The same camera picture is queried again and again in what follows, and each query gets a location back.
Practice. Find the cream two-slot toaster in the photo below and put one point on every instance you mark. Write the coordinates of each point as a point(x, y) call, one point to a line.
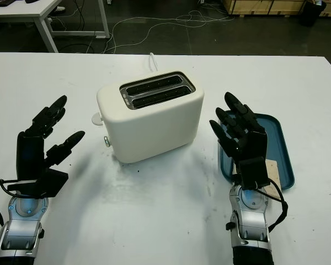
point(154, 124)

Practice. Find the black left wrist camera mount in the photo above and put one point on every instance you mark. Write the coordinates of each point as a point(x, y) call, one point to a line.
point(52, 182)

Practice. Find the dark laptop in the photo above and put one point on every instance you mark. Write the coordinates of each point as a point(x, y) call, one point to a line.
point(0, 2)

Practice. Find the blue plastic tray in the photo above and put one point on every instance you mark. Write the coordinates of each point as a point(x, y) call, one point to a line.
point(278, 138)

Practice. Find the pale bread slice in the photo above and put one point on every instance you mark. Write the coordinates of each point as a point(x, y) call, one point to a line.
point(273, 171)

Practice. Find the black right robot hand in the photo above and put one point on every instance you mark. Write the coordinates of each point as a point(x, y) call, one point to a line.
point(258, 143)

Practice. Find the white office desk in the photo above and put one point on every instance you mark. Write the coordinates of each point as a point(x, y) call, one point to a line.
point(22, 11)

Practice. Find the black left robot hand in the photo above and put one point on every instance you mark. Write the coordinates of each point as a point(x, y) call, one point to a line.
point(30, 154)

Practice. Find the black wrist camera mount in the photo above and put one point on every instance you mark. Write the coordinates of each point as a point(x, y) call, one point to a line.
point(52, 182)
point(253, 174)

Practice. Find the white shoe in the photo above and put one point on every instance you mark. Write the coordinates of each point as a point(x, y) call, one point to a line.
point(60, 8)

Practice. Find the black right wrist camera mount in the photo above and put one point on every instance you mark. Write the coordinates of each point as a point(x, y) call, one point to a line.
point(253, 174)

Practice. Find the white toaster lever knob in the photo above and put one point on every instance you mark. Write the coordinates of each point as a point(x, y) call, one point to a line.
point(96, 119)

